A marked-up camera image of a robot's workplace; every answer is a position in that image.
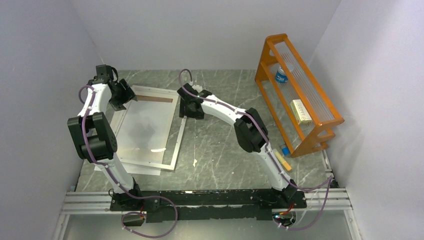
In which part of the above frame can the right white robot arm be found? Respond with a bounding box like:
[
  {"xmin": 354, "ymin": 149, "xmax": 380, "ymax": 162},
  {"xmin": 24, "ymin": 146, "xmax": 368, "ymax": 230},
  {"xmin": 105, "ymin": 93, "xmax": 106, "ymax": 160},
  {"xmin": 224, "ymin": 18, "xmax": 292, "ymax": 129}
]
[{"xmin": 177, "ymin": 83, "xmax": 297, "ymax": 208}]

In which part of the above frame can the brown backing board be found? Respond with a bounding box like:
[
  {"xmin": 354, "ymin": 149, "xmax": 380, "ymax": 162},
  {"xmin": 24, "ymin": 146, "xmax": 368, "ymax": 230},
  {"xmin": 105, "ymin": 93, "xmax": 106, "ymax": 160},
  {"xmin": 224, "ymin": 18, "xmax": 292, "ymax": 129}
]
[{"xmin": 136, "ymin": 95, "xmax": 173, "ymax": 103}]

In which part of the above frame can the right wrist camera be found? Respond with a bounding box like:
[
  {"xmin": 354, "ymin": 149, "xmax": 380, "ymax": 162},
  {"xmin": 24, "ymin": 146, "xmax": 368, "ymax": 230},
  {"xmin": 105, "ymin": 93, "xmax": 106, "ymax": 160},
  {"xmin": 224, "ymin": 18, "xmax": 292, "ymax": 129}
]
[{"xmin": 177, "ymin": 83, "xmax": 212, "ymax": 99}]

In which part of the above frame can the silver picture frame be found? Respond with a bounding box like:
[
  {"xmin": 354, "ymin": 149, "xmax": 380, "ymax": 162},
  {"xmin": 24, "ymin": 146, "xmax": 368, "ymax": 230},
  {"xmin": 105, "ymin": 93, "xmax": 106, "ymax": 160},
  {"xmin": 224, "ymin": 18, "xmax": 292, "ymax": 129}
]
[{"xmin": 112, "ymin": 85, "xmax": 188, "ymax": 171}]

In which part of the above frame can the yellow stick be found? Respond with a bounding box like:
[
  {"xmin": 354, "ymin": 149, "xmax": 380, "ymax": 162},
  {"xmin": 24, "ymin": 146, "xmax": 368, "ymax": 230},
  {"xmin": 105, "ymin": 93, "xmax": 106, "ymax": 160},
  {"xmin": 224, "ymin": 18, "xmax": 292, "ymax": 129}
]
[{"xmin": 273, "ymin": 149, "xmax": 292, "ymax": 172}]

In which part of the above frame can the blue white can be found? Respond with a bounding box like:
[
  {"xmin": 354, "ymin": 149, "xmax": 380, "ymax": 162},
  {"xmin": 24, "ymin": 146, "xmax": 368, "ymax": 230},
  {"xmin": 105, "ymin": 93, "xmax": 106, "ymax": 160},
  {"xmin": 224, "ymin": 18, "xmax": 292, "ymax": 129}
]
[{"xmin": 274, "ymin": 66, "xmax": 288, "ymax": 83}]

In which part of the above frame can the orange wooden shelf rack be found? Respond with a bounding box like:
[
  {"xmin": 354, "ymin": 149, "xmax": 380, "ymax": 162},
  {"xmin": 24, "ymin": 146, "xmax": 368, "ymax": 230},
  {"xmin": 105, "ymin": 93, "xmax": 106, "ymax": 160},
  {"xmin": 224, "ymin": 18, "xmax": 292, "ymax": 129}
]
[{"xmin": 254, "ymin": 33, "xmax": 345, "ymax": 157}]

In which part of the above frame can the blue capped tube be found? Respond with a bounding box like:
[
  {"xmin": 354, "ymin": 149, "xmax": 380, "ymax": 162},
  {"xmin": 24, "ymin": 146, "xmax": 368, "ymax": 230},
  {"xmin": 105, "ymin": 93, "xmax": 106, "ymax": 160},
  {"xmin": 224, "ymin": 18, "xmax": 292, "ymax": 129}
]
[{"xmin": 279, "ymin": 143, "xmax": 291, "ymax": 156}]

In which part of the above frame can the white photo sheet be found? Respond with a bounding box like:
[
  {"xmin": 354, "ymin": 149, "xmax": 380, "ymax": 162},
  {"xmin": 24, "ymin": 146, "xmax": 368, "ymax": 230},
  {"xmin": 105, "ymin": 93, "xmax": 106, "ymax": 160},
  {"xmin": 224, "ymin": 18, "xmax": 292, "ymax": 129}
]
[{"xmin": 120, "ymin": 158, "xmax": 163, "ymax": 176}]

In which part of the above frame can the white mat board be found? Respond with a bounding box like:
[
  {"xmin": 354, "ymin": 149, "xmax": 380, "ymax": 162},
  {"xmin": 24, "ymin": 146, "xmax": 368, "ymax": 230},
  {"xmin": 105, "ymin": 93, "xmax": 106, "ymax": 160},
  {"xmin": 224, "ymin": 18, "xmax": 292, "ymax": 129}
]
[{"xmin": 109, "ymin": 86, "xmax": 180, "ymax": 167}]

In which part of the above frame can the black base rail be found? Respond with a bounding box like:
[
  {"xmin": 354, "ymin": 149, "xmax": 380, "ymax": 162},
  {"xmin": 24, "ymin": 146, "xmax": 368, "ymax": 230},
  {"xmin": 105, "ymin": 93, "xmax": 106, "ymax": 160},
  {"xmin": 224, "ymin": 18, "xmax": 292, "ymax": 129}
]
[{"xmin": 109, "ymin": 188, "xmax": 307, "ymax": 223}]

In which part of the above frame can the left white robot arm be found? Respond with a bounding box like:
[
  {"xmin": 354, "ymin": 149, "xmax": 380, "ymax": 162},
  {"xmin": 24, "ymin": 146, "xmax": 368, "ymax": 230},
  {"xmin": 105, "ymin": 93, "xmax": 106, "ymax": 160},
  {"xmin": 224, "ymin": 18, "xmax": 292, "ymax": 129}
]
[{"xmin": 67, "ymin": 73, "xmax": 143, "ymax": 210}]

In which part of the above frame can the aluminium extrusion rail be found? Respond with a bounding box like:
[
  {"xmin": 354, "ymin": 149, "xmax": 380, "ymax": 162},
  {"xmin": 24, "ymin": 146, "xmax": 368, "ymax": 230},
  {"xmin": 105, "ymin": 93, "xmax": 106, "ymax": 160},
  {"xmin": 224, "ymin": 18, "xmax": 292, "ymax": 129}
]
[{"xmin": 53, "ymin": 188, "xmax": 363, "ymax": 240}]

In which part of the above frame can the cream yellow box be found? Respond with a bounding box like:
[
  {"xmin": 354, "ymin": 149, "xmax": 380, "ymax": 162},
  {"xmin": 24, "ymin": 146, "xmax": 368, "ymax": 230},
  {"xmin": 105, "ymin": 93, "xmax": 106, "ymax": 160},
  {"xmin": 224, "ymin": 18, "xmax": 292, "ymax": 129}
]
[{"xmin": 290, "ymin": 99, "xmax": 313, "ymax": 125}]

